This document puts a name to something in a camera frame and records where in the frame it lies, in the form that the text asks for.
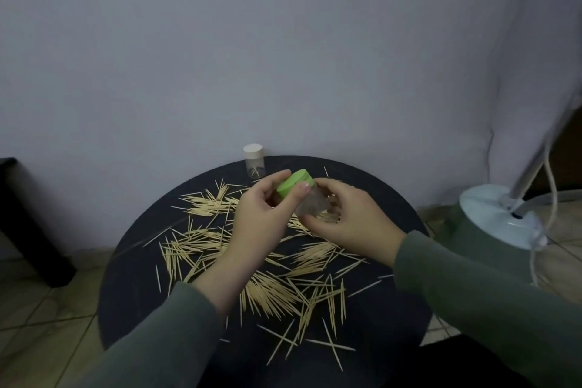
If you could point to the person's right hand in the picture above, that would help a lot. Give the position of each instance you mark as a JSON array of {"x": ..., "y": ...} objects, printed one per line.
[{"x": 359, "y": 224}]

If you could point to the person's left hand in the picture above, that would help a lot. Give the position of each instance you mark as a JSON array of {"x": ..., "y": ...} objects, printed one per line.
[{"x": 254, "y": 224}]

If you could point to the person's right thumb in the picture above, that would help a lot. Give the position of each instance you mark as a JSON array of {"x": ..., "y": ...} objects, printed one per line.
[{"x": 318, "y": 221}]

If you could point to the person's left thumb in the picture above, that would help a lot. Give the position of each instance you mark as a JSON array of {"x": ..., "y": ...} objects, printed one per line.
[{"x": 298, "y": 196}]

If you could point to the clear plastic toothpick jar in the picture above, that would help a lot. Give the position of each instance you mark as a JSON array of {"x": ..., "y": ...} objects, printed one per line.
[{"x": 313, "y": 202}]

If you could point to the green jar lid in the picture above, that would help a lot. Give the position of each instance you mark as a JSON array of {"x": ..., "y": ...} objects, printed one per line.
[{"x": 294, "y": 182}]

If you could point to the person's right forearm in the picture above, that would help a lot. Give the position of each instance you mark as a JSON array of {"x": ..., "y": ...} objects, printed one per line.
[{"x": 482, "y": 296}]

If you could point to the person's left forearm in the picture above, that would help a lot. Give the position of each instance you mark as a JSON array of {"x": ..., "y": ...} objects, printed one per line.
[{"x": 172, "y": 333}]

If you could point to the clear jar with white lid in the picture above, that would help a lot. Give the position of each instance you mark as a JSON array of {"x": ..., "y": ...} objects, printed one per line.
[{"x": 253, "y": 160}]

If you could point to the pile of wooden toothpicks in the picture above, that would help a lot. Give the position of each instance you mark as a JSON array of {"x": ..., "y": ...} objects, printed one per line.
[{"x": 259, "y": 265}]

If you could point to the round black table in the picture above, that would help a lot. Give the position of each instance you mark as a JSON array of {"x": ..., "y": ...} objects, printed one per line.
[{"x": 254, "y": 292}]

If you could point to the white lamp base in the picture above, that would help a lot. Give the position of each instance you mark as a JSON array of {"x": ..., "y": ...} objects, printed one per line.
[{"x": 495, "y": 226}]

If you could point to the black furniture piece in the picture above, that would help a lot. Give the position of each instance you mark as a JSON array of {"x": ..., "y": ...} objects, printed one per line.
[{"x": 32, "y": 224}]

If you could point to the white curtain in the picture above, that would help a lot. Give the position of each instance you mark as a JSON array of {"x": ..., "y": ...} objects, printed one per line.
[{"x": 536, "y": 65}]

